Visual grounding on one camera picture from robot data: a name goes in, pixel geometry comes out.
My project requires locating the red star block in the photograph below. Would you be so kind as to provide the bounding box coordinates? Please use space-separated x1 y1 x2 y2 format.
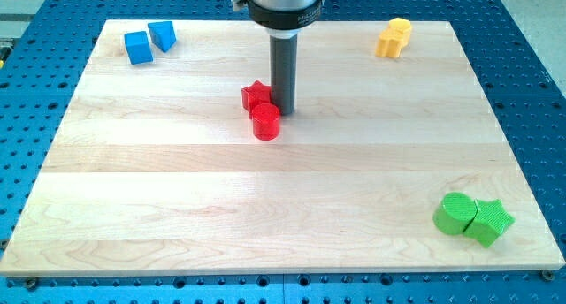
241 80 272 118

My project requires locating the yellow star block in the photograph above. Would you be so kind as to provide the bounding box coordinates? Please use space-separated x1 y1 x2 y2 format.
375 28 407 58

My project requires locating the blue cube block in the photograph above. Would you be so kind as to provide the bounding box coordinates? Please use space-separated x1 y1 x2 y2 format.
124 31 153 65

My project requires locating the green star block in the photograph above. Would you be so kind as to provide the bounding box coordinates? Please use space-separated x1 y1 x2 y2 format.
463 200 516 248

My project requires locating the red cylinder block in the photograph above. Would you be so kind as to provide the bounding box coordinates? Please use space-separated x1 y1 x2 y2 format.
251 103 280 141

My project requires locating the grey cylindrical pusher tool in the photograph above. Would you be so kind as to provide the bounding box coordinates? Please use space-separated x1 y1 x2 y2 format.
268 30 298 116

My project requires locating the wooden board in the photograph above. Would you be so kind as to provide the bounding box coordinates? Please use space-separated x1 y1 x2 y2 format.
1 19 564 277

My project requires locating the blue triangular prism block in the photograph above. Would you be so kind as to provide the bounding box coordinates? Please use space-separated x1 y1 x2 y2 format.
148 20 177 52

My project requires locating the yellow hexagon block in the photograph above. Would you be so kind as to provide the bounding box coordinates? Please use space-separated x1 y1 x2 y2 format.
388 18 412 47

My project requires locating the green cylinder block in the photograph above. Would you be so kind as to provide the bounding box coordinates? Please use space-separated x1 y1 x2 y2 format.
432 192 478 235

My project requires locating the blue perforated table plate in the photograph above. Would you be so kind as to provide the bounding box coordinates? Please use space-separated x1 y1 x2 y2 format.
1 0 565 303

